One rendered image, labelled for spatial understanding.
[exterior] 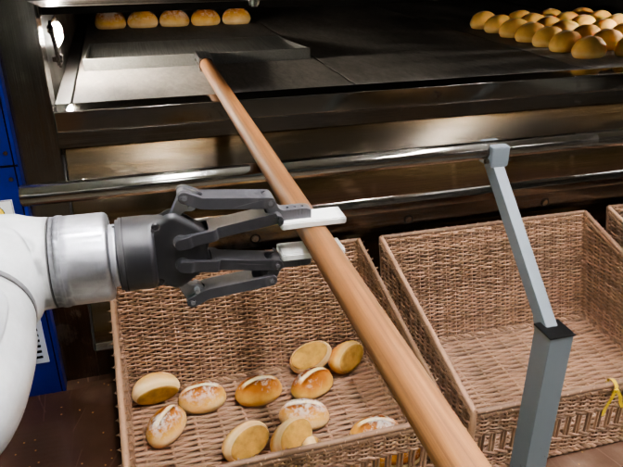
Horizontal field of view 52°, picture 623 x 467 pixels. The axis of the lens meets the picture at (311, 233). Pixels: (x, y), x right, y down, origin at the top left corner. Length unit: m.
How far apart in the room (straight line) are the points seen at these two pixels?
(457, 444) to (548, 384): 0.64
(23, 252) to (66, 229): 0.04
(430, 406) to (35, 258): 0.38
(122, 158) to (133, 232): 0.70
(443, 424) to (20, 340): 0.32
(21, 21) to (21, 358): 0.82
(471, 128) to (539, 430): 0.71
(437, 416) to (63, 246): 0.37
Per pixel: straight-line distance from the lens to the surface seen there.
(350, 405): 1.38
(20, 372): 0.53
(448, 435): 0.43
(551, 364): 1.03
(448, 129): 1.50
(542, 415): 1.09
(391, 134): 1.44
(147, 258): 0.63
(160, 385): 1.38
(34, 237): 0.64
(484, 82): 1.48
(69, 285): 0.64
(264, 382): 1.36
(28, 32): 1.26
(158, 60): 1.63
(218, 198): 0.64
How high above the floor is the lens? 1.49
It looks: 26 degrees down
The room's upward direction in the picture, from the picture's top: straight up
